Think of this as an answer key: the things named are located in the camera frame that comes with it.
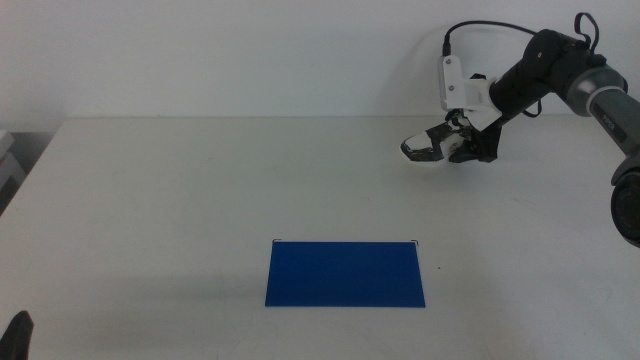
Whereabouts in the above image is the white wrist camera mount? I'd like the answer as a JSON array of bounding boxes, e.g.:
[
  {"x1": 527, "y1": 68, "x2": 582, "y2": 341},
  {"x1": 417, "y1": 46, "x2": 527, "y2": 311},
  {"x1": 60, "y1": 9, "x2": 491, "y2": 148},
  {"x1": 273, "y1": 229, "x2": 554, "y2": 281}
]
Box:
[{"x1": 438, "y1": 54, "x2": 502, "y2": 133}]

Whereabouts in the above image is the blue rectangular mat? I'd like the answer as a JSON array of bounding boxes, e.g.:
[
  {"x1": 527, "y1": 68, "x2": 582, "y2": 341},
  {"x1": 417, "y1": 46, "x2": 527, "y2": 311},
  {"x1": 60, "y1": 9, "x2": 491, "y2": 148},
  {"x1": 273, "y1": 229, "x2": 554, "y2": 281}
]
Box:
[{"x1": 264, "y1": 241, "x2": 427, "y2": 308}]

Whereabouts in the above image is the black and white sneaker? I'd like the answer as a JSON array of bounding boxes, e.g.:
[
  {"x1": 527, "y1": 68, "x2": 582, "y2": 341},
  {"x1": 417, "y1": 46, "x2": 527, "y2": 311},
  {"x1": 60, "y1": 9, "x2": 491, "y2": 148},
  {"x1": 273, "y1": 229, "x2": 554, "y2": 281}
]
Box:
[{"x1": 400, "y1": 110, "x2": 476, "y2": 164}]

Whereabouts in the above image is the black camera cable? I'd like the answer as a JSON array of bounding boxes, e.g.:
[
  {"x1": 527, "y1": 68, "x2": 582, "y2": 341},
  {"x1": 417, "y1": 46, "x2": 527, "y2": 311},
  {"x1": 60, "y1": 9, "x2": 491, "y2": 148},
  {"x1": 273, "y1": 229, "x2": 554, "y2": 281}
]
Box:
[{"x1": 441, "y1": 19, "x2": 540, "y2": 57}]

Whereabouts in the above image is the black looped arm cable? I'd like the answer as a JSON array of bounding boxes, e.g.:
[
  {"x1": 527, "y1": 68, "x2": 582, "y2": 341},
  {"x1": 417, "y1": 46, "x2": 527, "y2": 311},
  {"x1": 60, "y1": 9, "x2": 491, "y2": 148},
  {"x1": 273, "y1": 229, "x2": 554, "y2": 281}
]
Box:
[{"x1": 573, "y1": 11, "x2": 600, "y2": 52}]

